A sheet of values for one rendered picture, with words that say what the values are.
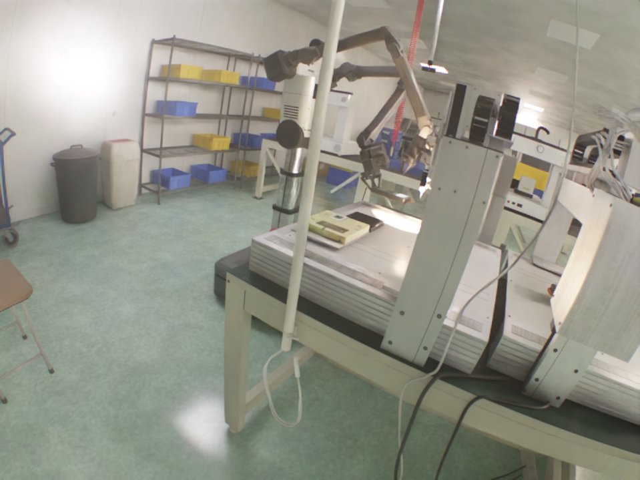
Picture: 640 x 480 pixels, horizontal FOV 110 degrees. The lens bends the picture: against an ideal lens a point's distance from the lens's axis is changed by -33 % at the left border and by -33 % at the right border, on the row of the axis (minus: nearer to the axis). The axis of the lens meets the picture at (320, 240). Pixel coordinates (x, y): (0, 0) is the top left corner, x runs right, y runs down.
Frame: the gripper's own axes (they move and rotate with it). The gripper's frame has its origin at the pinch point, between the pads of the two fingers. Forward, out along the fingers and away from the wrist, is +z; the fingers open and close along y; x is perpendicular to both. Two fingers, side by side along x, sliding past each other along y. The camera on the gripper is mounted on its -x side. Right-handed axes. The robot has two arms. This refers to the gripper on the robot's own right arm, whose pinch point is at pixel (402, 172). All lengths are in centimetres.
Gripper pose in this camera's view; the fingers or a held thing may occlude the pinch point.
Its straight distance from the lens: 159.4
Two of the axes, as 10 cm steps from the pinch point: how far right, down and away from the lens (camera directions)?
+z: -3.8, 7.9, 4.9
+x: -7.3, -5.8, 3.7
